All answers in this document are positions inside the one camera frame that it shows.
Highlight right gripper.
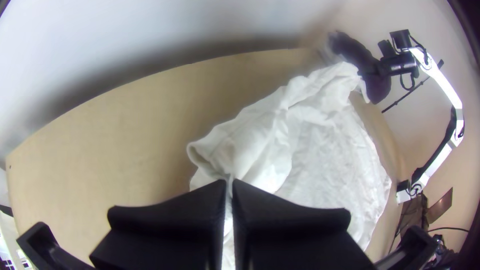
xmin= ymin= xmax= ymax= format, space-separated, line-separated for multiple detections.
xmin=376 ymin=53 xmax=419 ymax=78

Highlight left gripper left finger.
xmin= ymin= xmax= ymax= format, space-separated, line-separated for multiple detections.
xmin=89 ymin=179 xmax=228 ymax=270

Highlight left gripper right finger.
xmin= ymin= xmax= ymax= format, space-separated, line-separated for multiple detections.
xmin=231 ymin=178 xmax=377 ymax=270

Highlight white t-shirt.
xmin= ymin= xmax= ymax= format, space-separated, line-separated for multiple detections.
xmin=186 ymin=61 xmax=393 ymax=270

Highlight black cable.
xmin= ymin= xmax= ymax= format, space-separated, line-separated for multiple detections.
xmin=398 ymin=73 xmax=419 ymax=91

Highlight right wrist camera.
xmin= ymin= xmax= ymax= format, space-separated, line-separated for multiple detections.
xmin=377 ymin=39 xmax=395 ymax=59

